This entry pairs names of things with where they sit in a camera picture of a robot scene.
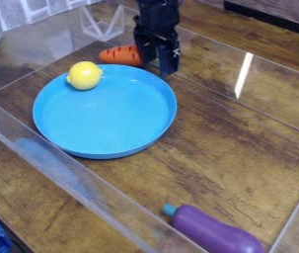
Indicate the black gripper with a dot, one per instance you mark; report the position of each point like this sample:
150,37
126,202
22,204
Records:
155,26

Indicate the orange toy carrot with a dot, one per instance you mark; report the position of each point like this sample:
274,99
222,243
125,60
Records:
125,54

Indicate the blue round tray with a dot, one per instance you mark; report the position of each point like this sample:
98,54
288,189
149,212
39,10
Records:
110,121

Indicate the yellow toy lemon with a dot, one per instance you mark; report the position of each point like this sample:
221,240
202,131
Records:
83,75

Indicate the white patterned curtain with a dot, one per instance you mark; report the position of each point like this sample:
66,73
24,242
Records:
22,12

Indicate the purple toy eggplant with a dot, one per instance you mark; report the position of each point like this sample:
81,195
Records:
214,235

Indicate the clear acrylic corner bracket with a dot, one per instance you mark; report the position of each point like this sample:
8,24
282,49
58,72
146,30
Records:
99,30

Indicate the clear acrylic enclosure wall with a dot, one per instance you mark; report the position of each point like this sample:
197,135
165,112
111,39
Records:
228,159

